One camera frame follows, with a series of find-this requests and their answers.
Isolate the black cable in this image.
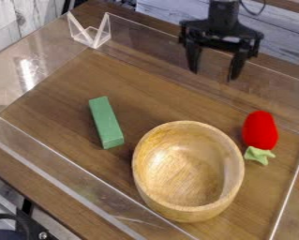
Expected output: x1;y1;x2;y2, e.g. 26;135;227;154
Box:
0;214;30;240

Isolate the wooden bowl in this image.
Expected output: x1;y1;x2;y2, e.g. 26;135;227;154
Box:
131;121;244;223

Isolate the clear acrylic tray enclosure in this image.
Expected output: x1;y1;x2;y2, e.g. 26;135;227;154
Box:
0;13;299;240

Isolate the green rectangular block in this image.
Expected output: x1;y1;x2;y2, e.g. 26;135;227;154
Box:
89;97;124;149

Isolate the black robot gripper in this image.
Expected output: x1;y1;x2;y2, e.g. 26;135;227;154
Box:
179;0;264;81

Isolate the black table clamp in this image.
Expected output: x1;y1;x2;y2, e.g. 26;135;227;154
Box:
16;199;58;240

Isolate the red plush strawberry toy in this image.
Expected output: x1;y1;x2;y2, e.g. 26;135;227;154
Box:
241;111;279;166

